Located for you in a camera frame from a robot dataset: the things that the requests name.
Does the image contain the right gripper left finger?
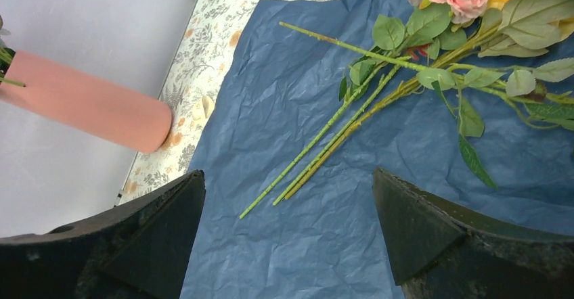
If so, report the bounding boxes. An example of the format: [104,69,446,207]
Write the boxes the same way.
[1,170,206,298]

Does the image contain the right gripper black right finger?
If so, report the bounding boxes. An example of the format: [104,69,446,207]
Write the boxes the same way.
[372,168,573,298]

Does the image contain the blue paper bouquet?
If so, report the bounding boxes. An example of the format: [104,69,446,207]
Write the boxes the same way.
[179,0,574,299]

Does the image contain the pink ceramic vase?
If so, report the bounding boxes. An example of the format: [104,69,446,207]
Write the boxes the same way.
[1,51,173,154]

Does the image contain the flowers in vase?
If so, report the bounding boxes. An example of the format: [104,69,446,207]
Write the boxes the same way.
[1,40,26,87]

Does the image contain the small cream ribbon scrap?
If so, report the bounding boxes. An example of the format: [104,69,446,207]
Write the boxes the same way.
[191,95,215,122]

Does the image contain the floral patterned table mat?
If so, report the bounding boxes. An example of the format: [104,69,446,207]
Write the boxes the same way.
[117,0,373,207]

